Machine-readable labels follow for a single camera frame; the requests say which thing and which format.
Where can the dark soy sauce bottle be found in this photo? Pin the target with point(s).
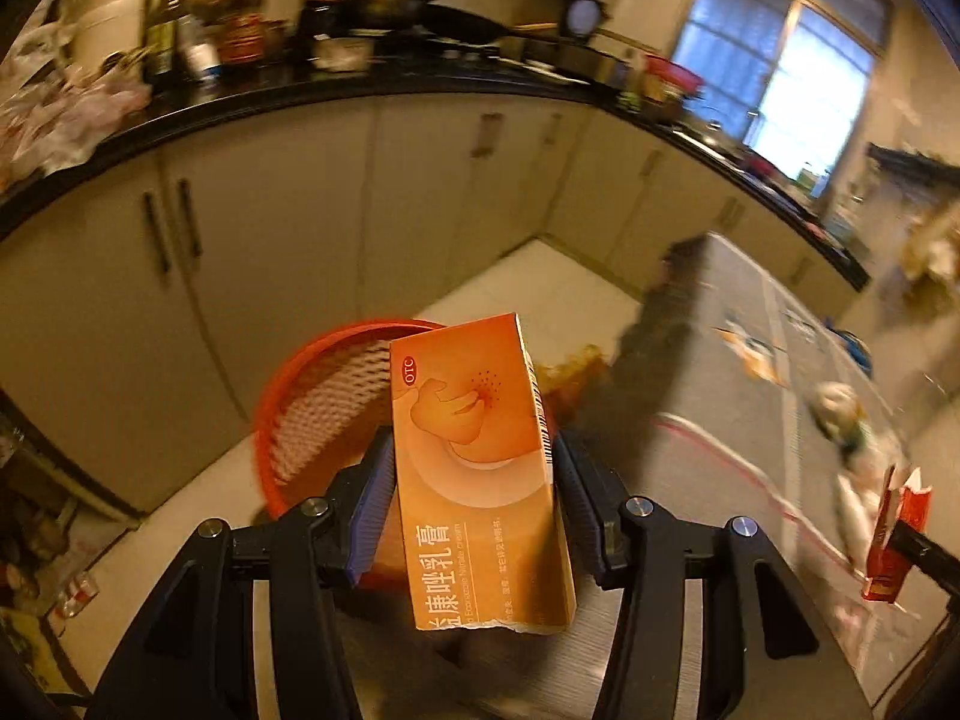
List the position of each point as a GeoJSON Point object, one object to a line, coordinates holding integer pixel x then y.
{"type": "Point", "coordinates": [242, 41]}

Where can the crumpled plastic bags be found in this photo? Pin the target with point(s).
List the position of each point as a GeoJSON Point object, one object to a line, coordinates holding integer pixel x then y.
{"type": "Point", "coordinates": [54, 114]}

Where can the red plastic mesh basket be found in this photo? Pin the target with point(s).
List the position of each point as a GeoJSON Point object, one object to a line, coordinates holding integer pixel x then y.
{"type": "Point", "coordinates": [323, 406]}

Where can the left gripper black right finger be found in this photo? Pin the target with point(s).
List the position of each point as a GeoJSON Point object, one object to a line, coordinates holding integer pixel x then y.
{"type": "Point", "coordinates": [766, 651]}

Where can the black frying pan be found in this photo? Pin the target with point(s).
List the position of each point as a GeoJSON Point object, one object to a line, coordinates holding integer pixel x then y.
{"type": "Point", "coordinates": [461, 26]}

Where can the orange medicine box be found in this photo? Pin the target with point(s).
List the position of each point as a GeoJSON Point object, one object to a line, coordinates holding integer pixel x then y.
{"type": "Point", "coordinates": [483, 535]}

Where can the beige base cabinets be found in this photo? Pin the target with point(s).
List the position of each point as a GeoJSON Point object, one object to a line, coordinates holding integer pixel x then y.
{"type": "Point", "coordinates": [144, 308]}

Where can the red torn carton piece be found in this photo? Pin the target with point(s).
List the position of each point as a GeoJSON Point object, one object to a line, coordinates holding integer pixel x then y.
{"type": "Point", "coordinates": [904, 501]}

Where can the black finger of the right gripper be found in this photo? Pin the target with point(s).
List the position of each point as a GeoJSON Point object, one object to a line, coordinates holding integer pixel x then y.
{"type": "Point", "coordinates": [929, 557]}

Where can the round white kitchen scale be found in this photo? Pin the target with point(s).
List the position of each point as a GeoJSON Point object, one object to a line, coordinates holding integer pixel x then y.
{"type": "Point", "coordinates": [581, 18]}

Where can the white rice cooker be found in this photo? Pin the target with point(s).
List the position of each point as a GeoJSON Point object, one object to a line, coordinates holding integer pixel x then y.
{"type": "Point", "coordinates": [104, 28]}

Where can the red plastic basin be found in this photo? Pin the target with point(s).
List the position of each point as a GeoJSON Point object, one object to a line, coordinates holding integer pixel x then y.
{"type": "Point", "coordinates": [684, 80]}

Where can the grey patterned tablecloth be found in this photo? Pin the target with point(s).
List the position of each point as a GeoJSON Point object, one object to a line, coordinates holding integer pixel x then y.
{"type": "Point", "coordinates": [702, 405]}

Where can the blue plastic bag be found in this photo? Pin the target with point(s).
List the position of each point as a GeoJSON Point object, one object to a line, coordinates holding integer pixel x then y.
{"type": "Point", "coordinates": [855, 347]}

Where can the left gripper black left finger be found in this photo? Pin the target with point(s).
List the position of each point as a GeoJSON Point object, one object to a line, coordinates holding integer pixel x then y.
{"type": "Point", "coordinates": [189, 652]}

